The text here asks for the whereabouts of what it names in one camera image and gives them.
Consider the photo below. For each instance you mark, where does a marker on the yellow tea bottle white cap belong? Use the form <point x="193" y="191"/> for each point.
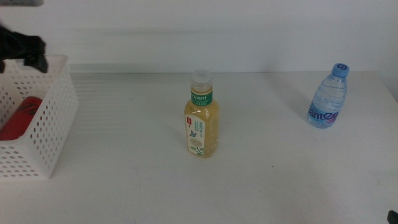
<point x="202" y="124"/>

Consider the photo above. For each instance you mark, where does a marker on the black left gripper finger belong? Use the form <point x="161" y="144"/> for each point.
<point x="2" y="67"/>
<point x="38" y="63"/>

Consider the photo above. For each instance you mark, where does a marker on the red cola can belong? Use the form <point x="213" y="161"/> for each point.
<point x="18" y="121"/>

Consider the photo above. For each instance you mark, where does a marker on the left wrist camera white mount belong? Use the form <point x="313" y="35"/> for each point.
<point x="18" y="2"/>

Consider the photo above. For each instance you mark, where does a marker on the clear water bottle blue cap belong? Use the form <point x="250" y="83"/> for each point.
<point x="327" y="102"/>

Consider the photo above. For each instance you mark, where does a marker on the white perforated plastic basket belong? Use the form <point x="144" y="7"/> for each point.
<point x="57" y="102"/>

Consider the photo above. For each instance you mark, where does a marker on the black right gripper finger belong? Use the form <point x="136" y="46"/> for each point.
<point x="393" y="218"/>

